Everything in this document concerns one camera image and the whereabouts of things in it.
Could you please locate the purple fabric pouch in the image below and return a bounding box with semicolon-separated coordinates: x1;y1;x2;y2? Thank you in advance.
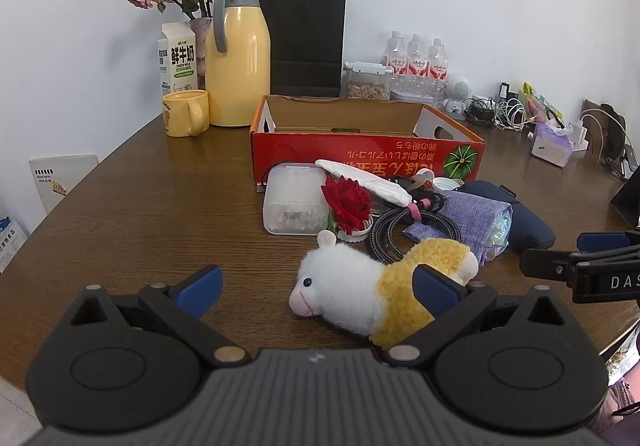
402;190;511;267

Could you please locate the plush sheep toy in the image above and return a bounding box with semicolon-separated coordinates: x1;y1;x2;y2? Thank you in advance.
289;229;479;348

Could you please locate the white robot speaker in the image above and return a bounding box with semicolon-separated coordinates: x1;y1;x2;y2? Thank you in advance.
442;74;473;113

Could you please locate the colourful snack packet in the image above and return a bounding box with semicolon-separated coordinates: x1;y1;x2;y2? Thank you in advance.
522;82;563;124

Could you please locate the white plastic box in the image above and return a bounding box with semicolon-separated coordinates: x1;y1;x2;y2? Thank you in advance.
262;165;333;234

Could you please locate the braided black cable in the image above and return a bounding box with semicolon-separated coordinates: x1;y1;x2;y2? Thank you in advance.
367;193;446;259

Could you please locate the black paper bag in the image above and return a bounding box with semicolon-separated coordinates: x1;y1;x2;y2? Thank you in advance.
257;0;347;98

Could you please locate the black cable tangle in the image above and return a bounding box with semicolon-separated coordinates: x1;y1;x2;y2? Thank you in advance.
465;96;498;127

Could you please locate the blue and white box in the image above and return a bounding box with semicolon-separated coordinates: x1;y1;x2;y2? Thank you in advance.
0;215;28;274

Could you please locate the white padded packet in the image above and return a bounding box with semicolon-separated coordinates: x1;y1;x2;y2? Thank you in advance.
315;159;413;207

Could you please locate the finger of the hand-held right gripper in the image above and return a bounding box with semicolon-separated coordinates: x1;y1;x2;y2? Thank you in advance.
519;242;640;283
576;229;640;252

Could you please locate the brown cardboard piece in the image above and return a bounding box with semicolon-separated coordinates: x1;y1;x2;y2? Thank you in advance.
582;99;626;159

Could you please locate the white paper box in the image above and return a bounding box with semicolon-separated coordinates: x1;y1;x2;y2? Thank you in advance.
29;153;99;216

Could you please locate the yellow thermos jug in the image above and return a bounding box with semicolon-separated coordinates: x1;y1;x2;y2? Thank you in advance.
205;0;272;128

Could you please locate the black board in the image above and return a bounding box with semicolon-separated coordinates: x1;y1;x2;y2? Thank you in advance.
610;176;640;229

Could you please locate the white charging cable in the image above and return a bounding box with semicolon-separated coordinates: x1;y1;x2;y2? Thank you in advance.
495;99;530;131

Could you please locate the clear water bottle red label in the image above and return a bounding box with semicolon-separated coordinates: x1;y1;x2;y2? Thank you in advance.
384;31;408;92
426;38;447;100
406;34;428;94

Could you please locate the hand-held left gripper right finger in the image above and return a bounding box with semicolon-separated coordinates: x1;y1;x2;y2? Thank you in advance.
382;263;573;369

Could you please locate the purple tissue pack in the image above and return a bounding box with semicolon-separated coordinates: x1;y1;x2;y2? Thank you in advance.
531;122;573;167

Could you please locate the clear food container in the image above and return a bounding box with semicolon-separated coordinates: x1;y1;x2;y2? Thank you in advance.
342;61;394;101

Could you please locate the pink cable tie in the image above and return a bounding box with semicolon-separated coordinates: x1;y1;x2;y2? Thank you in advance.
407;200;435;223

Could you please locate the white ribbed bottle cap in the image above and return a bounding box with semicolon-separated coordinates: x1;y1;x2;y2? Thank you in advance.
335;219;374;243

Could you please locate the thin black usb cable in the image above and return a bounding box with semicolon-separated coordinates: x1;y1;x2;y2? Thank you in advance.
254;160;313;193

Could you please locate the white plug with cable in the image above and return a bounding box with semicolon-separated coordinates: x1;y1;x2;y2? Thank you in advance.
570;109;626;162

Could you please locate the marbled glass vase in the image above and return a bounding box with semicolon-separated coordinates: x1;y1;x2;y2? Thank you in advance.
189;17;213;90

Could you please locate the white milk carton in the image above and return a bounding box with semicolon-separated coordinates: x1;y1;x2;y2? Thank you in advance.
157;22;197;100

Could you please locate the clear iridescent plastic bag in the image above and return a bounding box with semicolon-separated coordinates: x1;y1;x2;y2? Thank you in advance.
482;205;515;261

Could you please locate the red artificial rose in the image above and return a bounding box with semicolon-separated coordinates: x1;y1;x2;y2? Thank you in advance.
320;175;373;234

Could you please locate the red cardboard box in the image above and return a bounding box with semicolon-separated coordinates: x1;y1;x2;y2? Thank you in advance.
250;95;487;194

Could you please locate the yellow mug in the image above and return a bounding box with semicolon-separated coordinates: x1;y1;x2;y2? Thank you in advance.
161;90;210;138

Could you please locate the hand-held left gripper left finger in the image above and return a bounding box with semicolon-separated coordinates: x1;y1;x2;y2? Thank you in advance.
52;265;251;369

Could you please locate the navy case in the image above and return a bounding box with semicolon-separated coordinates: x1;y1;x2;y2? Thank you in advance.
457;180;557;249

